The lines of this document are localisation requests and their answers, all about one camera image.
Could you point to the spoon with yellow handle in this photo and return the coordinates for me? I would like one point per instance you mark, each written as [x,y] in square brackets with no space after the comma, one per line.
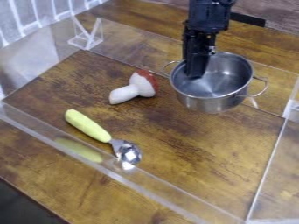
[125,150]

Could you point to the red and white mushroom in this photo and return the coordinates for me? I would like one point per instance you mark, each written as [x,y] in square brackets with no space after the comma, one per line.
[141,85]

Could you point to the black strip on table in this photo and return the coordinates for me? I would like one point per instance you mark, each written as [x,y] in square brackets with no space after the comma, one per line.
[247,19]

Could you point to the silver pot with handles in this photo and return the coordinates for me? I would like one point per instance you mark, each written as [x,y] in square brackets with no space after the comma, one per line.
[224,86]

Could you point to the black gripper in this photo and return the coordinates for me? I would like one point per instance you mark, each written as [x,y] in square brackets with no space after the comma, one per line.
[208,18]

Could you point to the clear acrylic triangle bracket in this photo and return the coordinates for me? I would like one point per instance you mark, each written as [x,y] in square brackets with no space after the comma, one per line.
[85,40]

